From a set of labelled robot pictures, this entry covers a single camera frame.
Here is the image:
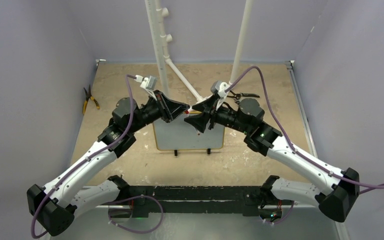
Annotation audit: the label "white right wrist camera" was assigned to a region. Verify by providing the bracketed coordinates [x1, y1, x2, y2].
[210, 80, 230, 99]

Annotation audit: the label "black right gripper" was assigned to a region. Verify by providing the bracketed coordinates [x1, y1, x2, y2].
[184, 94, 251, 135]

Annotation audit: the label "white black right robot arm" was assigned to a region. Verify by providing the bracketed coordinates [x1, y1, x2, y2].
[184, 95, 360, 223]

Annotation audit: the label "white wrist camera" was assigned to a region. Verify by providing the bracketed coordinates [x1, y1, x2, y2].
[135, 75, 158, 99]
[210, 80, 230, 99]

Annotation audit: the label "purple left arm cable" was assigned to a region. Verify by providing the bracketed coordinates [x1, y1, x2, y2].
[30, 74, 143, 239]

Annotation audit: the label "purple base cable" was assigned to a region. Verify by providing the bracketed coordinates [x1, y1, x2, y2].
[107, 195, 165, 235]
[261, 200, 296, 227]

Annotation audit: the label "yellow framed whiteboard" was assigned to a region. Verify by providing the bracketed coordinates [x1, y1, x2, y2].
[152, 113, 225, 151]

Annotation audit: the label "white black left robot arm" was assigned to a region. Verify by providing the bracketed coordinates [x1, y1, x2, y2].
[26, 90, 190, 240]

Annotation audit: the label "white red whiteboard marker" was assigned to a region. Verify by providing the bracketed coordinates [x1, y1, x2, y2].
[184, 110, 201, 115]

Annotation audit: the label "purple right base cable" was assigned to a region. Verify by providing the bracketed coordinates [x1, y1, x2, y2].
[261, 200, 296, 227]

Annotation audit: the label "yellow black needle-nose pliers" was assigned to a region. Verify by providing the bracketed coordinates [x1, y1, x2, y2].
[82, 84, 101, 115]

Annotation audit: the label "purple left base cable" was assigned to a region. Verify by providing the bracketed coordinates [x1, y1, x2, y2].
[107, 195, 165, 235]

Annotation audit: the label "black grey wire stripper pliers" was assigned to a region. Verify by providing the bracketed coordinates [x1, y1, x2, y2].
[227, 90, 260, 105]

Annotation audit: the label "white PVC pipe frame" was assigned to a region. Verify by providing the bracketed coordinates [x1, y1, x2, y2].
[145, 0, 254, 102]

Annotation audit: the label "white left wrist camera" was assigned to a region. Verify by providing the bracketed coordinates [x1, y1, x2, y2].
[135, 75, 158, 99]

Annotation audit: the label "metal corner bracket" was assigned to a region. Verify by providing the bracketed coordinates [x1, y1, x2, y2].
[95, 59, 107, 68]
[284, 60, 294, 70]

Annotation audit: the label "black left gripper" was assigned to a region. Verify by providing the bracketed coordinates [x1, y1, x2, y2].
[128, 89, 189, 134]

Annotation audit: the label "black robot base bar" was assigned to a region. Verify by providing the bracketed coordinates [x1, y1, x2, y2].
[108, 175, 292, 218]

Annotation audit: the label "right metal corner bracket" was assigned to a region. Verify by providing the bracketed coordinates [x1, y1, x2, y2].
[284, 60, 294, 70]

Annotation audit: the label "metal whiteboard stand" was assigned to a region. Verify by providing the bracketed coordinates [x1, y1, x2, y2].
[173, 148, 212, 157]

